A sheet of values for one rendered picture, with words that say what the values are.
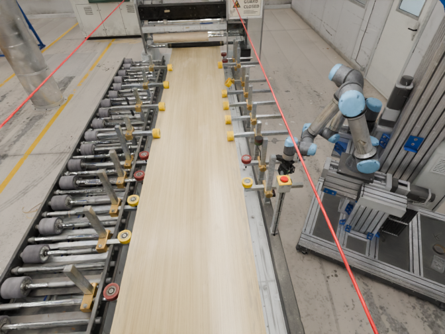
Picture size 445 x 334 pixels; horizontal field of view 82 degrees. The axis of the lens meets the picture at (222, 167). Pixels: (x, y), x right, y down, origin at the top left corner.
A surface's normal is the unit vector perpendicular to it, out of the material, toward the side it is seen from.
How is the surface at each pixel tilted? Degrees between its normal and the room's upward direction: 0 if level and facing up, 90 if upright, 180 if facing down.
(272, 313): 0
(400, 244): 0
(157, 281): 0
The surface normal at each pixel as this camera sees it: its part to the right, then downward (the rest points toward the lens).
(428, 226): -0.02, -0.73
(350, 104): -0.36, 0.56
